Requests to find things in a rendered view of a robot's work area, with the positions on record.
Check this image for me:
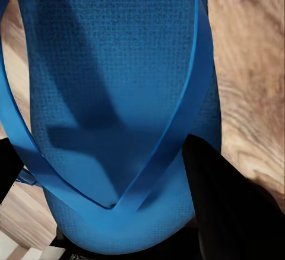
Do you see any sandal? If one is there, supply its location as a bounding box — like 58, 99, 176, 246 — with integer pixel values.
17, 167, 42, 187
0, 0, 221, 255

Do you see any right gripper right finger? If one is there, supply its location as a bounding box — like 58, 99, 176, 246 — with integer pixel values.
182, 134, 285, 260

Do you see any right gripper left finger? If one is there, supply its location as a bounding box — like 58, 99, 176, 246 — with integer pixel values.
0, 138, 25, 204

